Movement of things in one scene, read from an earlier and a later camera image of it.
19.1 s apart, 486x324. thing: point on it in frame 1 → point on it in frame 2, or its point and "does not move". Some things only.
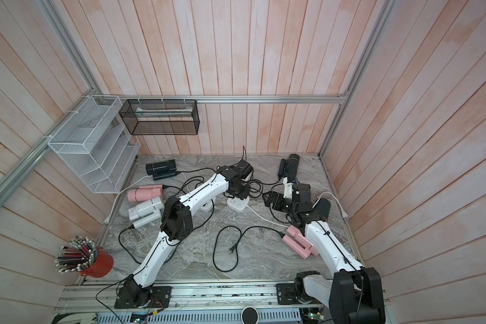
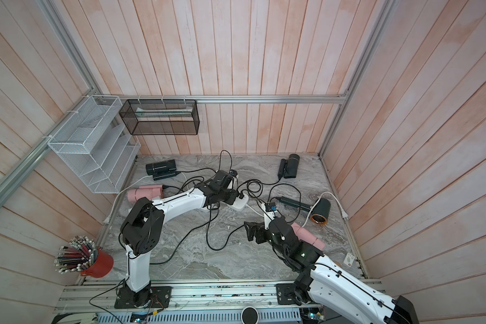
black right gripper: x=280 y=200 → x=255 y=227
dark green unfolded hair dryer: x=322 y=208 does not move
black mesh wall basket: x=160 y=117 does not move
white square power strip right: x=237 y=204 does not move
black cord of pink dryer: x=165 y=187 does not move
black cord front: x=239 y=241 → x=207 y=232
